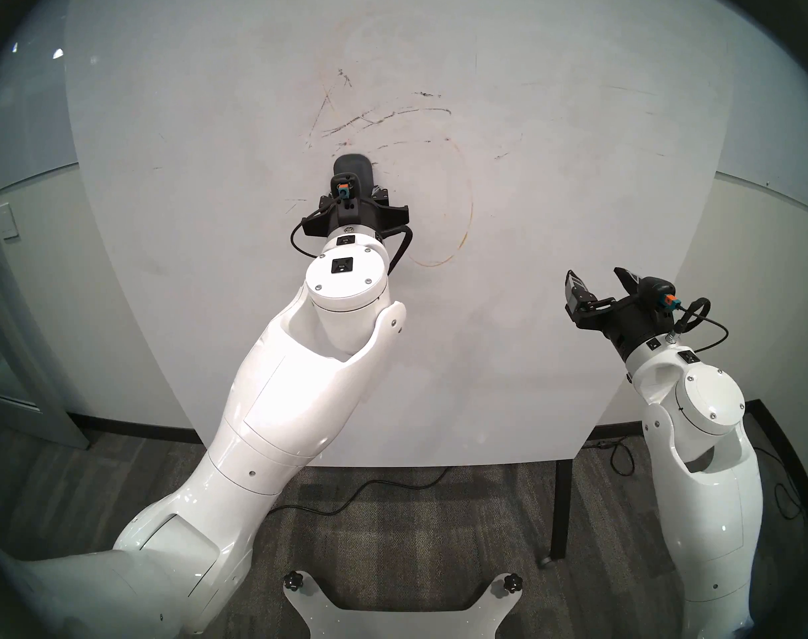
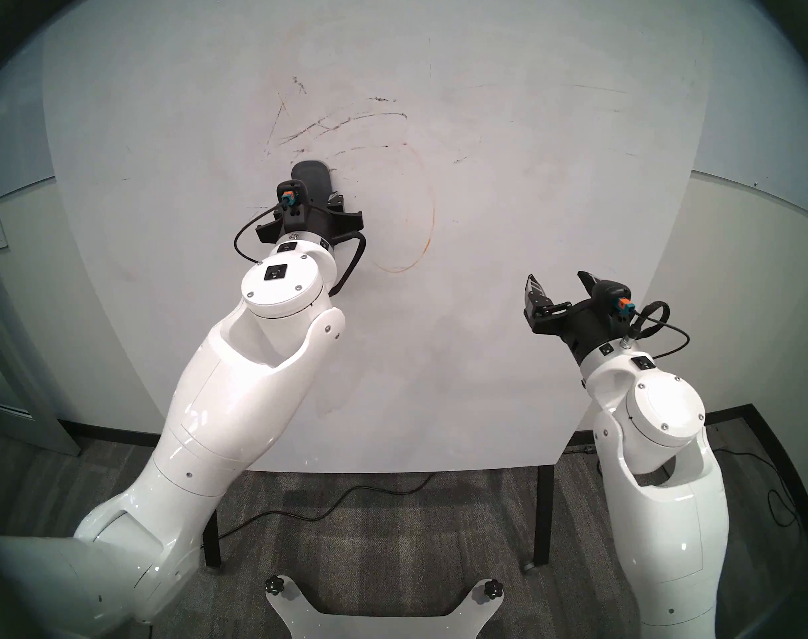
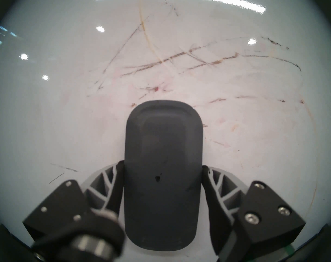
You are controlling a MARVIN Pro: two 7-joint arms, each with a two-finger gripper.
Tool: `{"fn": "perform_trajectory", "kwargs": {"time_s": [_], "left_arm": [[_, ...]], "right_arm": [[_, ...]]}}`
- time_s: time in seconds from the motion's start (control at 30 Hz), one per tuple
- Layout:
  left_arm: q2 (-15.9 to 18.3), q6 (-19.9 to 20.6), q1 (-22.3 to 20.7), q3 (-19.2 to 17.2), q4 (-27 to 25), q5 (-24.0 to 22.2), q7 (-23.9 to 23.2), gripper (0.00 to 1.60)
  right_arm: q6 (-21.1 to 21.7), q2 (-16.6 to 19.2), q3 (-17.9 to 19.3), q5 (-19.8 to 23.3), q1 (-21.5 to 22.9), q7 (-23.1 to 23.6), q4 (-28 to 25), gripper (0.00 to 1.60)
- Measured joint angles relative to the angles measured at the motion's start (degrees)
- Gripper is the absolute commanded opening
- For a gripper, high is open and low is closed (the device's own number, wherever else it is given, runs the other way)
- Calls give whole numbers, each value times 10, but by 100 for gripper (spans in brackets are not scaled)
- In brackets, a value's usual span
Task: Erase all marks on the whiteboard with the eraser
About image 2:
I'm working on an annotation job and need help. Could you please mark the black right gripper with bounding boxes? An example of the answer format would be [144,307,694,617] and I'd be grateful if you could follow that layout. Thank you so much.
[522,270,635,365]

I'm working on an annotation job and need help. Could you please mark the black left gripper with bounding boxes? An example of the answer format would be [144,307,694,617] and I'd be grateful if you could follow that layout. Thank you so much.
[255,192,365,247]

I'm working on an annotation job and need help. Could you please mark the dark grey whiteboard eraser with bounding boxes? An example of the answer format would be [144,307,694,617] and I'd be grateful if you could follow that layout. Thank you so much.
[291,160,333,204]

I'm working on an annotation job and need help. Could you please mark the large white whiteboard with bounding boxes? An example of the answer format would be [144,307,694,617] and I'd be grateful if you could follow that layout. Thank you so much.
[41,0,711,475]

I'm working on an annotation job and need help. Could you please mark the black table leg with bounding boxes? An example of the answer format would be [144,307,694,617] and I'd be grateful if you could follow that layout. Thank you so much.
[201,510,224,569]
[522,465,556,573]

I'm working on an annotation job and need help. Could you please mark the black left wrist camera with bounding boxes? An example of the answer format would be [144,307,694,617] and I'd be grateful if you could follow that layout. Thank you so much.
[275,180,309,224]

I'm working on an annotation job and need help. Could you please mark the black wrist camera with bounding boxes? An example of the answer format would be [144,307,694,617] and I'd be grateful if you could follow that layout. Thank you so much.
[275,180,309,224]
[593,280,635,320]

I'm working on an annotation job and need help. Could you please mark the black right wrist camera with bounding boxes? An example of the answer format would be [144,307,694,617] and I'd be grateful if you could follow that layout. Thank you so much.
[593,280,635,320]

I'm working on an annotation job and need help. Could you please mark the black sleeved gripper cable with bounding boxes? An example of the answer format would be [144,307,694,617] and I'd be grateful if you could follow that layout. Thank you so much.
[327,232,369,300]

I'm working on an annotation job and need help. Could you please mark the thin black left wrist cable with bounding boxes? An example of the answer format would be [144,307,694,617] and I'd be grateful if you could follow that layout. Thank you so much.
[233,205,279,267]

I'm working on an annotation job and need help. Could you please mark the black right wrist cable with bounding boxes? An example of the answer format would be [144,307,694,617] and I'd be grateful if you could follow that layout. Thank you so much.
[625,301,692,360]

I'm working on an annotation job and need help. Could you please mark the wall glass board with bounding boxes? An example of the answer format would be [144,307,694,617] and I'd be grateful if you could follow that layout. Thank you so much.
[0,65,55,209]
[690,65,808,232]

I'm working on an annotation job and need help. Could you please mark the black floor cable under board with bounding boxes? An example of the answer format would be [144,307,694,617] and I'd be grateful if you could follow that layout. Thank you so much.
[218,471,438,542]

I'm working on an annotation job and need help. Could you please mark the looped black floor cable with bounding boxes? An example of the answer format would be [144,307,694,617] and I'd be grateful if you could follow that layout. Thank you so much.
[710,445,804,529]

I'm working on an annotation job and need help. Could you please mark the glass door with grey frame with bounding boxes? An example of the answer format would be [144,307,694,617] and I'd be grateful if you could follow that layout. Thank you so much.
[0,245,79,455]

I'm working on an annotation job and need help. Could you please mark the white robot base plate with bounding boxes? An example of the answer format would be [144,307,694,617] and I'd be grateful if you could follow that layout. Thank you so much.
[264,576,504,639]

